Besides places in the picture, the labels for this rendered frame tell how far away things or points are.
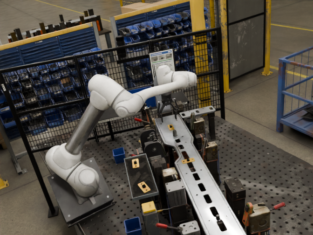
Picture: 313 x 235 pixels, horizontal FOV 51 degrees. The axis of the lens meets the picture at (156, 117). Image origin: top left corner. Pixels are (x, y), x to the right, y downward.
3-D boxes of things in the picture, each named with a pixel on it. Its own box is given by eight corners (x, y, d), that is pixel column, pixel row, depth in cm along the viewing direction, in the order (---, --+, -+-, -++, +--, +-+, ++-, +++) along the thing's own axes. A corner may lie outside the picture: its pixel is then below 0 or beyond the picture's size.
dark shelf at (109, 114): (189, 103, 287) (189, 100, 285) (87, 126, 276) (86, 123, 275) (182, 93, 306) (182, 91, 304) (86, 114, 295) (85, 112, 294)
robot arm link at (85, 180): (87, 202, 219) (89, 195, 200) (66, 185, 221) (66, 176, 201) (103, 183, 227) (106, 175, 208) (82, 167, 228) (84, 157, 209)
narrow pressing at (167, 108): (171, 111, 279) (166, 73, 263) (158, 114, 278) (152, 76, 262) (171, 110, 280) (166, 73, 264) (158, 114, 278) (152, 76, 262)
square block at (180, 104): (187, 139, 292) (182, 103, 275) (178, 141, 291) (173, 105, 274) (184, 135, 299) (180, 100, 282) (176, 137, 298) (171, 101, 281)
